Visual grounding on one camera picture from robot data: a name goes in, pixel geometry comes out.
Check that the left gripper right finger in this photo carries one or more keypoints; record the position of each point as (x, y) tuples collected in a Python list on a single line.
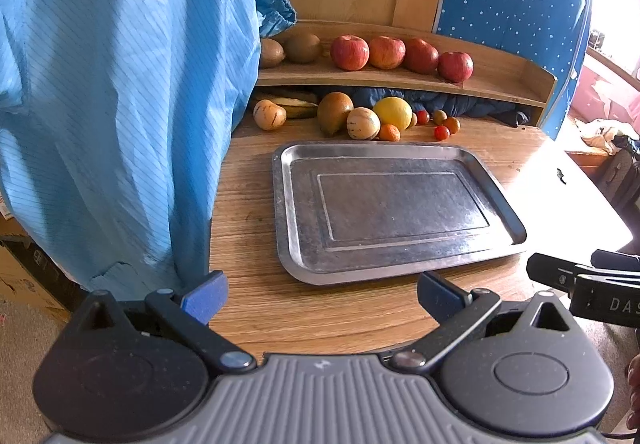
[(462, 316)]

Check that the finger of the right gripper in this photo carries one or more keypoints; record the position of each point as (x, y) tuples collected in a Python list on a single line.
[(556, 273), (613, 260)]

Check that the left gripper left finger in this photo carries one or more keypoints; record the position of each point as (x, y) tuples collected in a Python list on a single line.
[(185, 315)]

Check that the red cherry tomato front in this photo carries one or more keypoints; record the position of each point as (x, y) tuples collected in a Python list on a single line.
[(441, 133)]

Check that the red cherry tomato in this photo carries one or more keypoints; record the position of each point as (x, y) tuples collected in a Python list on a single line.
[(441, 133), (423, 117)]

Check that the orange cherry tomato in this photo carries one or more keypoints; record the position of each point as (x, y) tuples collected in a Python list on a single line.
[(452, 124)]

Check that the small orange tangerine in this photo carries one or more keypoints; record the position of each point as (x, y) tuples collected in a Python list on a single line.
[(389, 133)]

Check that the small brown longan fruit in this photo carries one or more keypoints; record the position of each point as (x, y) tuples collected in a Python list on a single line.
[(440, 117)]

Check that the small brown fruit hidden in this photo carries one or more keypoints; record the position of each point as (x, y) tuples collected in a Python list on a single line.
[(413, 121)]

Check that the striped pepino melon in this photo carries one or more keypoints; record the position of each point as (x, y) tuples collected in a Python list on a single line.
[(269, 116), (363, 124)]

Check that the yellow lemon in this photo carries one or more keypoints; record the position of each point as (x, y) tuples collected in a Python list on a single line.
[(394, 110)]

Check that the brown green mango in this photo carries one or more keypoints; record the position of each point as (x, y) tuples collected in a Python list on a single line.
[(333, 111)]

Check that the person's right hand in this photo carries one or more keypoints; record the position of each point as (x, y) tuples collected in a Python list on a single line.
[(633, 381)]

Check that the steel rectangular tray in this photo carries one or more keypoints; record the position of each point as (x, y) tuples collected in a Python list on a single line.
[(357, 211)]

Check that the dark blue crumpled cloth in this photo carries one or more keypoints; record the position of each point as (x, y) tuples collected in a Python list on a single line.
[(452, 105)]

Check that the cardboard box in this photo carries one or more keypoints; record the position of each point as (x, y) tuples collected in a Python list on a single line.
[(30, 276)]

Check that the wooden curved shelf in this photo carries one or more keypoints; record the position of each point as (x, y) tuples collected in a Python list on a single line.
[(497, 75)]

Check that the red apple far right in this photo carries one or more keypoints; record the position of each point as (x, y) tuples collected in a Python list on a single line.
[(455, 67)]

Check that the yellow bananas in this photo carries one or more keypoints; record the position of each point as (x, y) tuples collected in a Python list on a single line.
[(294, 107)]

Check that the light blue hanging garment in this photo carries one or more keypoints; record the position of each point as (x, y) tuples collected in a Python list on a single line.
[(115, 118)]

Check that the brown kiwi left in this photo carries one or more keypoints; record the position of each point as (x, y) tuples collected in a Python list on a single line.
[(272, 53)]

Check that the brown kiwi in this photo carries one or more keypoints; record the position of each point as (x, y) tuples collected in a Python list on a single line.
[(272, 53), (303, 48)]

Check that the red apple far left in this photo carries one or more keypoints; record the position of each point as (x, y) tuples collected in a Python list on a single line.
[(349, 52)]

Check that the brown kiwi right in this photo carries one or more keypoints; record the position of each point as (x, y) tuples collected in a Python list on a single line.
[(303, 48)]

